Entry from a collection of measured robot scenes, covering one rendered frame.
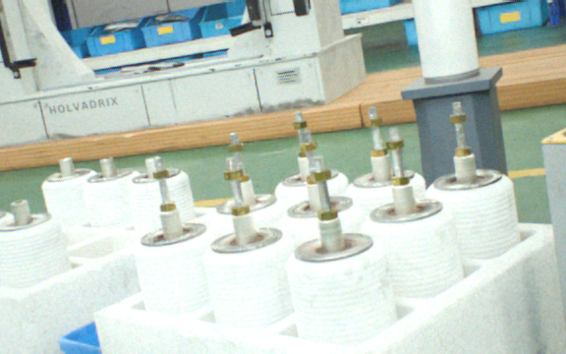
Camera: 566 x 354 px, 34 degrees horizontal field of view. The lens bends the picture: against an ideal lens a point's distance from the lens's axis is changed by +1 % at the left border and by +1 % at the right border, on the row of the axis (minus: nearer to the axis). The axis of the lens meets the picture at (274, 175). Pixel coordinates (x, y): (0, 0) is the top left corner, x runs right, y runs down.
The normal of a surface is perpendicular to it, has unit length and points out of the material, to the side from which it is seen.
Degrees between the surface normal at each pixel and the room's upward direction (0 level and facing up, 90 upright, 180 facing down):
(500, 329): 90
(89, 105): 90
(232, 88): 90
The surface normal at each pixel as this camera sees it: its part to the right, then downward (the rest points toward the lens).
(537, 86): -0.34, 0.25
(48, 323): 0.72, 0.00
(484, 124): 0.40, 0.11
